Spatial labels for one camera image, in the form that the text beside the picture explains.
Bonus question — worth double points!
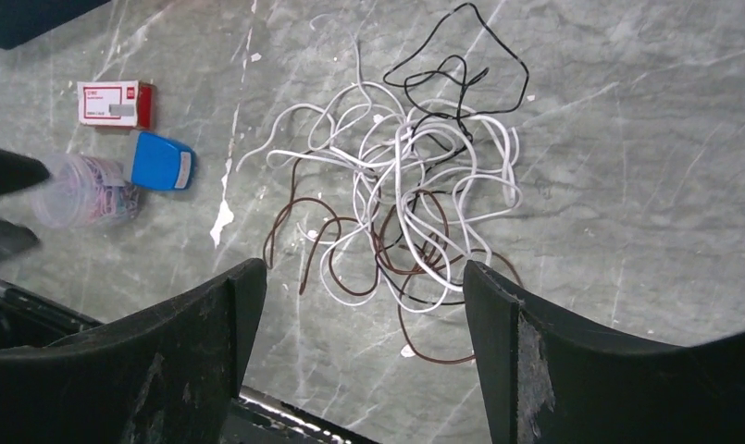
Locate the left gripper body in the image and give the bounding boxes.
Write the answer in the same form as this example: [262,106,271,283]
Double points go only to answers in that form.
[0,148,51,263]

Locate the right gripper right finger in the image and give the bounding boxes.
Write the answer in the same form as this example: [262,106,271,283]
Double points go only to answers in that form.
[463,261,745,443]

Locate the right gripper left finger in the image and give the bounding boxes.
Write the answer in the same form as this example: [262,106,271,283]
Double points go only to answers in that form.
[0,257,267,444]

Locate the white cable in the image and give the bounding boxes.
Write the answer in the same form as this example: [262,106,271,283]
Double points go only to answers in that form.
[235,15,526,315]

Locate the clear round clip jar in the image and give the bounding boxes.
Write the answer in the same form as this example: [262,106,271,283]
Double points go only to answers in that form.
[31,154,141,228]

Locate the red white small box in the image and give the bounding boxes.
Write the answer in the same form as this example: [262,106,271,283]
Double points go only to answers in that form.
[77,80,156,130]

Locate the dark navy square tray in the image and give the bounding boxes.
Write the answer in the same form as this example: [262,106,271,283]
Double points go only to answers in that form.
[0,0,109,50]

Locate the blue small stapler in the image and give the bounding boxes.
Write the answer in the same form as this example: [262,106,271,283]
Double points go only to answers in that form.
[123,131,197,191]

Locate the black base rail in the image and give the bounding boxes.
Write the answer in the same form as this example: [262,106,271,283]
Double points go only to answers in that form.
[0,269,379,444]

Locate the black cable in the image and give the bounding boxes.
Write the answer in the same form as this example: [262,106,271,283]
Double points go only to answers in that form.
[375,1,531,308]

